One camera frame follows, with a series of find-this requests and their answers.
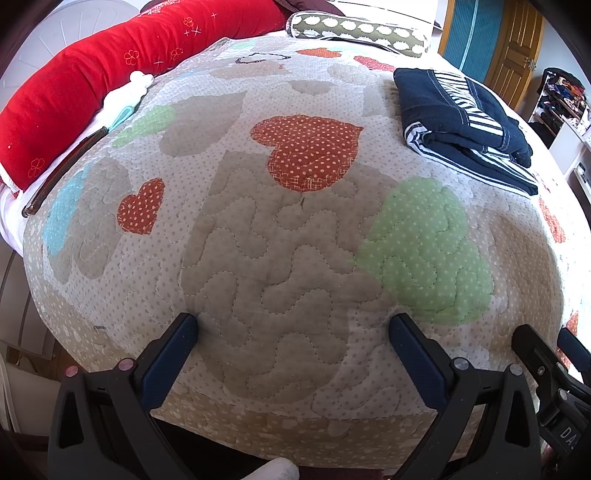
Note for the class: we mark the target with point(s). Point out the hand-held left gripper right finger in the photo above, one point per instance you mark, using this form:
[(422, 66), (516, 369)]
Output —
[(415, 355)]

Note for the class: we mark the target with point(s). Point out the dark brown flat case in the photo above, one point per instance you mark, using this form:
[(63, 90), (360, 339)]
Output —
[(64, 173)]

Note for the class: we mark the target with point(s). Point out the striped navy patchwork pants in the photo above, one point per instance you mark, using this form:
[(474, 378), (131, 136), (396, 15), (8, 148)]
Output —
[(438, 101)]

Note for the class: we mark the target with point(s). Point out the pile of colourful clothes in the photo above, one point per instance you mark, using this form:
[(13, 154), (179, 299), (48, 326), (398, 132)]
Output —
[(561, 87)]

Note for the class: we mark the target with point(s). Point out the white shelf unit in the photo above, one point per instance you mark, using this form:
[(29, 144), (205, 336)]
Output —
[(577, 152)]

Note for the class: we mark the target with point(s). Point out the wooden door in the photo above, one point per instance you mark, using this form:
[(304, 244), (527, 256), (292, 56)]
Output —
[(512, 55)]

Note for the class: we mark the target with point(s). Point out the white round headboard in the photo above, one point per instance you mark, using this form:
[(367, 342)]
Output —
[(41, 32)]

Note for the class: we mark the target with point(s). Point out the white shoe rack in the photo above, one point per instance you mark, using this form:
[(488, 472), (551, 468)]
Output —
[(549, 120)]

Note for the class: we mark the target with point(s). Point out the white crumpled cloth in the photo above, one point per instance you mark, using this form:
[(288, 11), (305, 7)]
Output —
[(131, 92)]

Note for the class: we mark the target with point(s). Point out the teal curtain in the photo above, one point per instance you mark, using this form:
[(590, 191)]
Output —
[(466, 37)]

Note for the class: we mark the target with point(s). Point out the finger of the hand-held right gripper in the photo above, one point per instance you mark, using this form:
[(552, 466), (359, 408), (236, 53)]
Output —
[(572, 344), (531, 346)]

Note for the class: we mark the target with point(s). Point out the red bolster pillow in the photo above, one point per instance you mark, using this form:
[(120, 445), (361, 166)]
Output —
[(92, 69)]

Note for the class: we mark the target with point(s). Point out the heart patchwork quilt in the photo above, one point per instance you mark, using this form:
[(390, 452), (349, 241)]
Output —
[(277, 254)]

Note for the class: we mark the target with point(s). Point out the white fuzzy cloth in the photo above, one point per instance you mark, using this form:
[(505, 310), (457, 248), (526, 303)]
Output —
[(272, 470)]

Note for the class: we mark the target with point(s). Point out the olive dotted pillow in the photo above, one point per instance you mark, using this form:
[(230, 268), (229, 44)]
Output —
[(360, 30)]

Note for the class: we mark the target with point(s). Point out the maroon cloth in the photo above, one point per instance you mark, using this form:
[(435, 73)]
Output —
[(309, 4)]

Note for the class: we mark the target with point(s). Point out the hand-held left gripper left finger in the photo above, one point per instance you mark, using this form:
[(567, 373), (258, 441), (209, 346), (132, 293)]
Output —
[(171, 355)]

